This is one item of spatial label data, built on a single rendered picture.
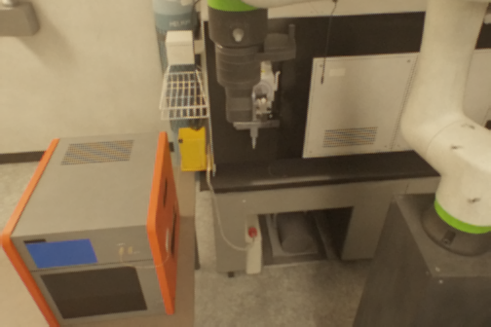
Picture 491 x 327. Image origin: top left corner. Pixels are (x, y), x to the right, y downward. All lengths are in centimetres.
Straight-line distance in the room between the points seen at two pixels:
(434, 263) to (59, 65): 243
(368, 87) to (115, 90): 181
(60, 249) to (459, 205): 93
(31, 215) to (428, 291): 96
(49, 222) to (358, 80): 113
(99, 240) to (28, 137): 220
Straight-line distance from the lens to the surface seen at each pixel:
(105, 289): 120
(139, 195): 105
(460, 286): 98
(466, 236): 95
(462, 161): 85
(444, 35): 83
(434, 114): 91
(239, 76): 59
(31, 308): 147
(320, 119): 154
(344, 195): 177
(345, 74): 147
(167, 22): 211
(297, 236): 213
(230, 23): 55
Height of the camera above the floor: 185
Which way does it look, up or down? 35 degrees down
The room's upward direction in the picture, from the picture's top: straight up
